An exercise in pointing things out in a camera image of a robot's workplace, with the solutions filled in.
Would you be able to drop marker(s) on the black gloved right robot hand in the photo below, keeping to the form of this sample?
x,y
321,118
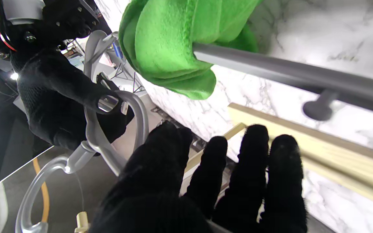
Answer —
x,y
53,97

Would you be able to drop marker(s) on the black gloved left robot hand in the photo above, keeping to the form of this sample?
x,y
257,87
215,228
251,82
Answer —
x,y
160,181

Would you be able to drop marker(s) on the green microfibre towel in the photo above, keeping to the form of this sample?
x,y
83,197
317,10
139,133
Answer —
x,y
173,42

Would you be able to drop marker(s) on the grey plastic clothes hanger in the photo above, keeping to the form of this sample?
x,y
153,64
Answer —
x,y
270,69

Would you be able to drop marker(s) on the wooden drying rack stand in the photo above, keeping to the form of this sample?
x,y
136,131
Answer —
x,y
335,155

